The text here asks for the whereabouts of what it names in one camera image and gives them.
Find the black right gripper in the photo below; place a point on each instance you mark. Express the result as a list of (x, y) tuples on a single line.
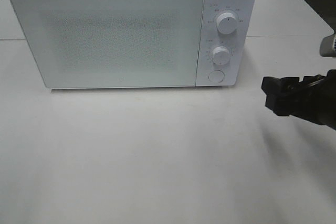
[(311, 99)]

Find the white timer knob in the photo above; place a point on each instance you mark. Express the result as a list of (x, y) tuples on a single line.
[(221, 56)]

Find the round white door release button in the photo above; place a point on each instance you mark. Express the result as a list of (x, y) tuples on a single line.
[(216, 76)]

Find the white microwave door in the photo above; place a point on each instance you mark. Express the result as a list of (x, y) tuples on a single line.
[(113, 43)]

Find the white upper microwave knob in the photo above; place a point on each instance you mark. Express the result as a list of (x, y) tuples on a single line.
[(226, 22)]

